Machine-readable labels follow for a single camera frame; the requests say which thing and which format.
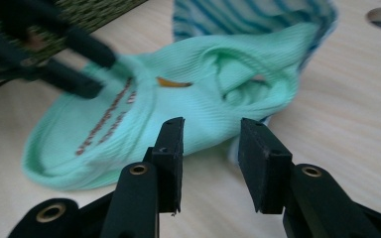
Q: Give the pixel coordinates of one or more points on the mint green sock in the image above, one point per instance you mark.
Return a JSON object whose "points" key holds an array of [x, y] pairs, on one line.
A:
{"points": [[191, 109]]}

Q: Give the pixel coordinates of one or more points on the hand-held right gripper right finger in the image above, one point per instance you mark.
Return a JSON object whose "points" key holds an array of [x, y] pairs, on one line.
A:
{"points": [[264, 168]]}

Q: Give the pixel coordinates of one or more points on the blue striped sock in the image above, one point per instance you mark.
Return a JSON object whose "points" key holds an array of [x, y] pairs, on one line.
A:
{"points": [[244, 16]]}

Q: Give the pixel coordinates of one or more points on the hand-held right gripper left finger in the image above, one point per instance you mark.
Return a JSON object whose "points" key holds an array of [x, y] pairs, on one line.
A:
{"points": [[168, 172]]}

